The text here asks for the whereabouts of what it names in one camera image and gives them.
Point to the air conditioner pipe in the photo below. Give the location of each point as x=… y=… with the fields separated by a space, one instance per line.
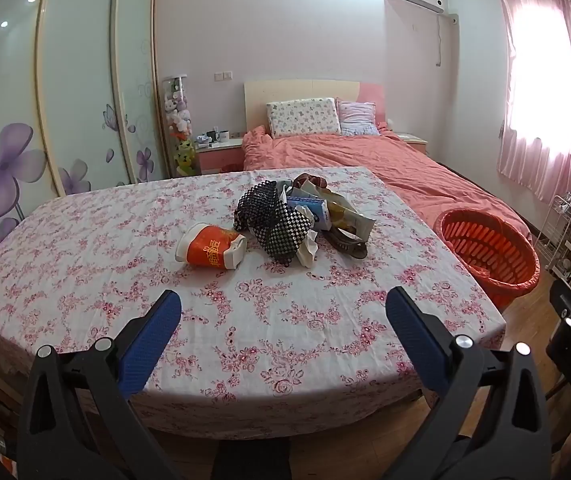
x=439 y=40

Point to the floral white pillow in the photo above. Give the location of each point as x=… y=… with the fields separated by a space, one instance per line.
x=303 y=117

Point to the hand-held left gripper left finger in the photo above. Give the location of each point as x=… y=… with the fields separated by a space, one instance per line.
x=153 y=340

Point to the orange paper cup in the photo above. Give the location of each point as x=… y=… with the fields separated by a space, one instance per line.
x=210 y=250

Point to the wall switch plate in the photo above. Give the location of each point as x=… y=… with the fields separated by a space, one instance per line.
x=223 y=75

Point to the flower print sliding wardrobe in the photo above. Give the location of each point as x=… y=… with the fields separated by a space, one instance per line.
x=65 y=85

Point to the grey sock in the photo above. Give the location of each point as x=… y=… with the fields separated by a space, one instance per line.
x=284 y=191

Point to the pink white nightstand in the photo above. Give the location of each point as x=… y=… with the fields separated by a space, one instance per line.
x=218 y=157
x=413 y=139

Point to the black white mesh cloth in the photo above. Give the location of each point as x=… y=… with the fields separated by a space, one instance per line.
x=280 y=230

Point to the bed with salmon blanket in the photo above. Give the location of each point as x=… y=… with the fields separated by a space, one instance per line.
x=365 y=160

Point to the pink curtain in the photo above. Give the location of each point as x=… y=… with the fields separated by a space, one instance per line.
x=540 y=85

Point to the brown hair scrunchie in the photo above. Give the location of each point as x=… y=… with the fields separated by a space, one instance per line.
x=310 y=179

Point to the dark sandal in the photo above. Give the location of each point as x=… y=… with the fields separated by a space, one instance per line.
x=348 y=247

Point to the beige wooden headboard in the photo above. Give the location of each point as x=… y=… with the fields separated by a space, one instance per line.
x=295 y=89

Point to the white mug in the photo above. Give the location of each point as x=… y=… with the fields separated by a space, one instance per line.
x=223 y=136

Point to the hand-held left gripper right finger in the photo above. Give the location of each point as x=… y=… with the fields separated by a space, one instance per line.
x=415 y=340

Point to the pink floral tablecloth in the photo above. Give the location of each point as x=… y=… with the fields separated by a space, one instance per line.
x=115 y=240

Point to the orange plastic basket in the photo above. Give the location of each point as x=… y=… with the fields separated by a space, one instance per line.
x=515 y=280

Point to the clear tube of plush toys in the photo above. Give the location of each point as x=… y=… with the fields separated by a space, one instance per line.
x=179 y=125

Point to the snack bag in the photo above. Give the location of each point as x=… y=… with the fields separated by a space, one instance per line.
x=351 y=220

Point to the pink striped pillow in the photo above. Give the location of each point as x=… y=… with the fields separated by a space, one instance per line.
x=358 y=117

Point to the white tissue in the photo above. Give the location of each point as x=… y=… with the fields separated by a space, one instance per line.
x=308 y=254

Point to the blue tissue pack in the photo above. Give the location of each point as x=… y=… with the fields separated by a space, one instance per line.
x=315 y=210

